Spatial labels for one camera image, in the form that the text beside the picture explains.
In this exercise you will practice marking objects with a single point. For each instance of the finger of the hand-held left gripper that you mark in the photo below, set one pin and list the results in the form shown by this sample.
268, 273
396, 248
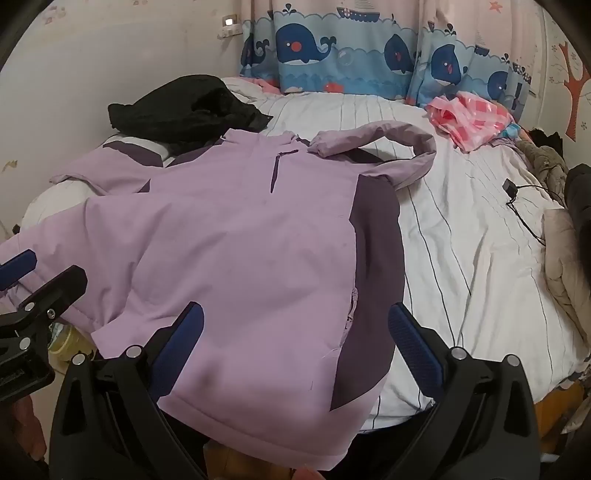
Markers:
60, 288
18, 270

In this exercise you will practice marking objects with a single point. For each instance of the yellowish plastic bag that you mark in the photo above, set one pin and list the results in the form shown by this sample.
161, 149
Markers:
67, 341

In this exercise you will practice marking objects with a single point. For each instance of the khaki clothing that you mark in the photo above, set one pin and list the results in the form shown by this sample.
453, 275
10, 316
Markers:
547, 166

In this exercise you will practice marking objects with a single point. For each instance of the person's left hand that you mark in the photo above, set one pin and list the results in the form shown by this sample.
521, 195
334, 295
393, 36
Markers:
25, 429

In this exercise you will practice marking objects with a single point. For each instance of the purple two-tone jacket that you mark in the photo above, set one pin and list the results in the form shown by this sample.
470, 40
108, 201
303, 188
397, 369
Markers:
231, 254

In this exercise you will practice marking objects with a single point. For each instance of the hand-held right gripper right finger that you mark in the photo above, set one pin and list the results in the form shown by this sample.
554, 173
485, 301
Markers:
414, 350

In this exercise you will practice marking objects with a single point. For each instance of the black garment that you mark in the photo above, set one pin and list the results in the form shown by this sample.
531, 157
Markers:
184, 110

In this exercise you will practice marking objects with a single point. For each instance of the white wall socket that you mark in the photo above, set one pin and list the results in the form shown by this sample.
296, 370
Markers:
230, 25

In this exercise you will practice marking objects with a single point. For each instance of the whale print curtain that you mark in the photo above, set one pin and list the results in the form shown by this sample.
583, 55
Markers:
323, 46

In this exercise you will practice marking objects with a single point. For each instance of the white striped bed sheet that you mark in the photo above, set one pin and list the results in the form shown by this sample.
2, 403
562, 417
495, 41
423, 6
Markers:
461, 230

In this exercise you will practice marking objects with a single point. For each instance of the pink checked cloth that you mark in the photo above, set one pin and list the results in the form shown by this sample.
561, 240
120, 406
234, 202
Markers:
466, 120

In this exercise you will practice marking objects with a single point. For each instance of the pink bedding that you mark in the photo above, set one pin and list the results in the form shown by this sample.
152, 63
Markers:
265, 84

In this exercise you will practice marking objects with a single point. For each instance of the dark cloth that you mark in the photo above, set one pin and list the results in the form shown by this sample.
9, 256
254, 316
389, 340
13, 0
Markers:
579, 198

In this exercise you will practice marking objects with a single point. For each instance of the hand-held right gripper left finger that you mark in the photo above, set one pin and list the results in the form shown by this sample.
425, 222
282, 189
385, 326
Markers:
181, 345

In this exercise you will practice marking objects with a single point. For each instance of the beige quilted jacket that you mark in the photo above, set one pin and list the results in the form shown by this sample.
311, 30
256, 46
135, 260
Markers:
565, 277

